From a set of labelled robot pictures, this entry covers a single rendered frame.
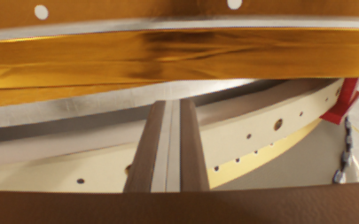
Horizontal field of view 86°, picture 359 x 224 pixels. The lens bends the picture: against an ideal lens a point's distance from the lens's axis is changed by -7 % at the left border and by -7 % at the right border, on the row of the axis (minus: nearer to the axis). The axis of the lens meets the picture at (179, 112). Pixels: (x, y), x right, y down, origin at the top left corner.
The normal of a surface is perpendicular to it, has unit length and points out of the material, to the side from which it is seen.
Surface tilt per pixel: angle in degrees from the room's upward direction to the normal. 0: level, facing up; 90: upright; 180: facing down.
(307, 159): 62
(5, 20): 90
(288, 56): 90
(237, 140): 90
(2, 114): 90
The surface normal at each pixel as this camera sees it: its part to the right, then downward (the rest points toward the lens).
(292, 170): 0.47, -0.05
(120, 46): 0.00, 0.50
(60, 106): 0.24, 0.48
